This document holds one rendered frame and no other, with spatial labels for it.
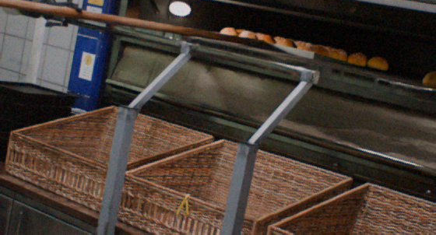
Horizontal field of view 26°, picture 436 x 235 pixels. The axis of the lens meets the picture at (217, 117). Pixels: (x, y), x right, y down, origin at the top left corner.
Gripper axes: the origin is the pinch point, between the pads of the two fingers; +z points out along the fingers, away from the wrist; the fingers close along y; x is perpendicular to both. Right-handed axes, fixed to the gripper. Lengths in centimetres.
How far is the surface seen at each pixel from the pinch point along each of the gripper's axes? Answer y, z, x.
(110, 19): 0.0, 1.7, -14.5
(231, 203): 41, 88, 9
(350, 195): 38, 95, -39
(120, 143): 35, 41, 9
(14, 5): 0.4, 1.8, 26.6
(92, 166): 47, 20, -1
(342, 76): 3, 75, -51
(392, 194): 35, 104, -48
